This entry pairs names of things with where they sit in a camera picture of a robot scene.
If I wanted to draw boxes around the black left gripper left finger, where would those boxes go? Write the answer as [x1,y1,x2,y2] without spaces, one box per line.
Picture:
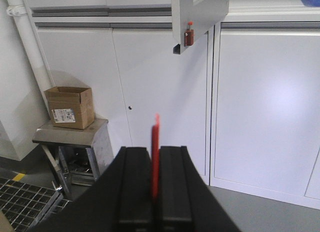
[117,147,153,231]

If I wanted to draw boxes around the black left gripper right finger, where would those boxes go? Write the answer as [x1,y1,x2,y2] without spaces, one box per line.
[157,146,193,231]

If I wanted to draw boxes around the red plastic spoon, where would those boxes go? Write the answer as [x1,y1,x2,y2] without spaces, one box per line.
[151,114,160,200]

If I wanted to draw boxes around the white cabinet doors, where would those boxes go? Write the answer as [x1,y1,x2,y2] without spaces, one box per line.
[34,15,320,208]

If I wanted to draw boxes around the stainless steel stool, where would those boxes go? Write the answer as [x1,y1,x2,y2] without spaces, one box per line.
[32,119,114,200]

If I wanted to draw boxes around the stack of metal grates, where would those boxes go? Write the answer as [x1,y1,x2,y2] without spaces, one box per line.
[0,178,71,231]

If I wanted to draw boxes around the small cardboard box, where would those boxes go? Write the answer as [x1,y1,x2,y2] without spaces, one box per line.
[44,87,95,130]

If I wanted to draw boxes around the white drain pipe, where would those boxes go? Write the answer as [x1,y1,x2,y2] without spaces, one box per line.
[4,0,56,92]

